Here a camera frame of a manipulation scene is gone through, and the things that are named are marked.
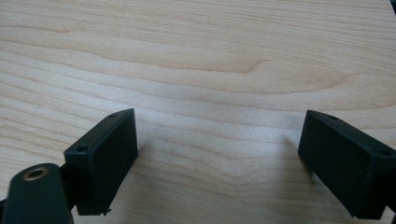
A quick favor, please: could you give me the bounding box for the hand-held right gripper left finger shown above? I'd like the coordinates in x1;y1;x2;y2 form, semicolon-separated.
60;107;139;217

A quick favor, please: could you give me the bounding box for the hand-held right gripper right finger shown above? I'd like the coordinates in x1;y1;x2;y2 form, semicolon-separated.
297;109;396;220

